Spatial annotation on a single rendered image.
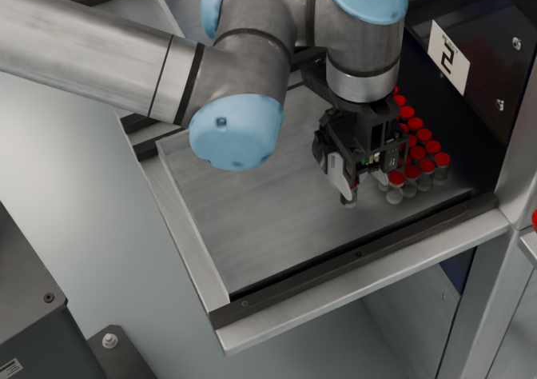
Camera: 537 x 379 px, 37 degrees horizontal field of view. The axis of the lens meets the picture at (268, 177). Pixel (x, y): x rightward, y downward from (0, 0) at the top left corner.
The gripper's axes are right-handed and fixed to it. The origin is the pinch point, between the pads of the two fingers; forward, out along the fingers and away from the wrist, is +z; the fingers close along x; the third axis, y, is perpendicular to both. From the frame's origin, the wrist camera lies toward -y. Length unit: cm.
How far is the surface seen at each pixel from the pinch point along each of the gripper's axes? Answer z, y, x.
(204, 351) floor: 93, -28, -20
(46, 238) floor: 93, -76, -46
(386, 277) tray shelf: 5.4, 12.5, -1.0
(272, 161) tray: 5.2, -10.1, -6.1
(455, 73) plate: -7.6, -3.2, 16.8
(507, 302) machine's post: 27.9, 14.3, 20.5
